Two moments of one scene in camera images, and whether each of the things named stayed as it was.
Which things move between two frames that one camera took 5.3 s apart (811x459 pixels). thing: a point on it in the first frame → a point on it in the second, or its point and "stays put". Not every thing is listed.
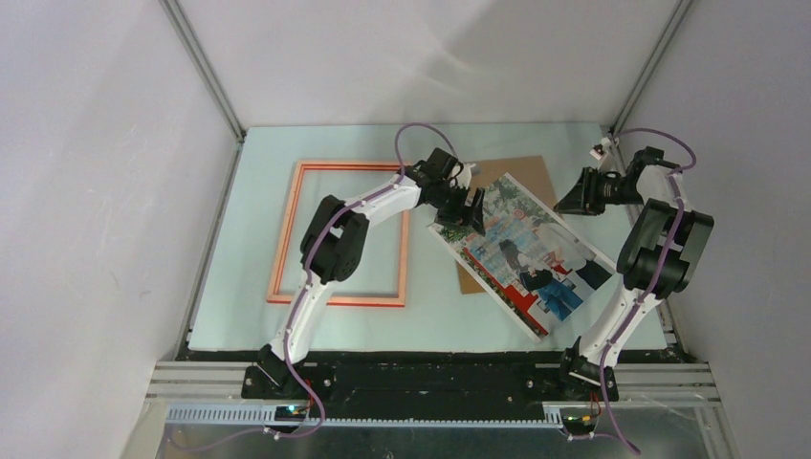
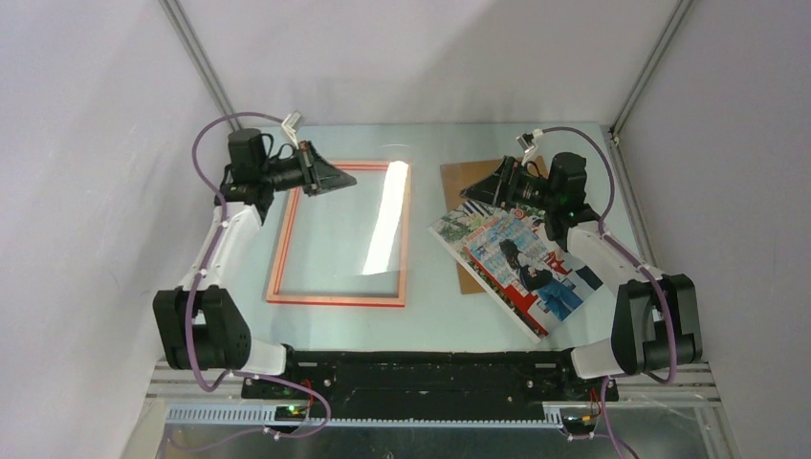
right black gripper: [581, 198] → [500, 186]
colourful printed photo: [539, 267] stays put
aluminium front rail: [212, 392] stays put
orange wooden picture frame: [399, 301] stays put
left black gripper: [462, 215] → [317, 176]
